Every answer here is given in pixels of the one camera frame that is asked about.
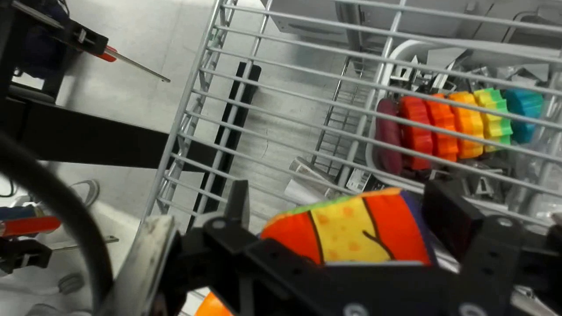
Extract white plastic bin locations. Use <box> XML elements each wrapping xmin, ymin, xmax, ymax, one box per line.
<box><xmin>364</xmin><ymin>39</ymin><xmax>562</xmax><ymax>222</ymax></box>

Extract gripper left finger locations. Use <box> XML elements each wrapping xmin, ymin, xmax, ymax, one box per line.
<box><xmin>160</xmin><ymin>180</ymin><xmax>336</xmax><ymax>316</ymax></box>

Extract multicoloured soft cube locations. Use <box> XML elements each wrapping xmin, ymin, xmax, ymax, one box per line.
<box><xmin>261</xmin><ymin>187</ymin><xmax>436</xmax><ymax>266</ymax></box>

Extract rainbow stacking ring toy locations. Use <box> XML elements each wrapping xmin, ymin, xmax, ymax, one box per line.
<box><xmin>375</xmin><ymin>88</ymin><xmax>545</xmax><ymax>175</ymax></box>

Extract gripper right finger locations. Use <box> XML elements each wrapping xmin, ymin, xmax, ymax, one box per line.
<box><xmin>422</xmin><ymin>178</ymin><xmax>562</xmax><ymax>316</ymax></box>

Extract black flat strip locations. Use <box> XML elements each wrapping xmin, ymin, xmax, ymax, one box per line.
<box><xmin>188</xmin><ymin>61</ymin><xmax>263</xmax><ymax>231</ymax></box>

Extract silver wire shelf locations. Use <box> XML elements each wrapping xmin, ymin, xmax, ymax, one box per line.
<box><xmin>140</xmin><ymin>0</ymin><xmax>562</xmax><ymax>233</ymax></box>

